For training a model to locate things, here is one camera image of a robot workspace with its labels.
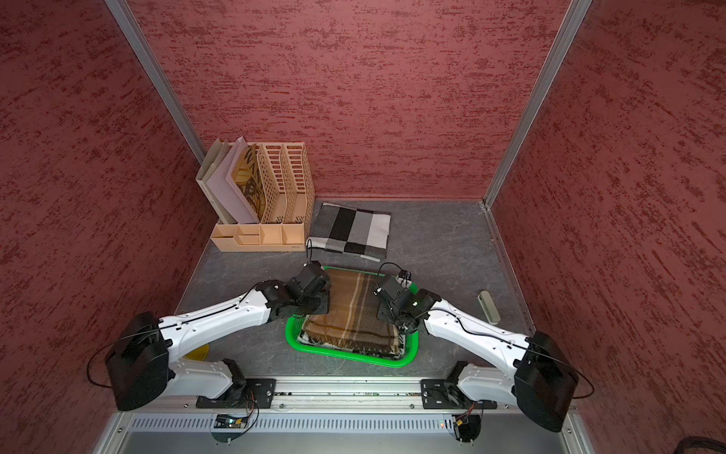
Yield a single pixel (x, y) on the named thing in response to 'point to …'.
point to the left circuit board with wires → (227, 421)
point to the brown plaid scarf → (352, 319)
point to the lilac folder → (224, 191)
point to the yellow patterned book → (250, 180)
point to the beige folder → (213, 162)
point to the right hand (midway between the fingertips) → (385, 316)
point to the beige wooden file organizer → (285, 176)
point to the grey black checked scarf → (359, 233)
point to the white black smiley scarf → (375, 353)
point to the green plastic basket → (294, 322)
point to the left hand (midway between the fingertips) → (324, 307)
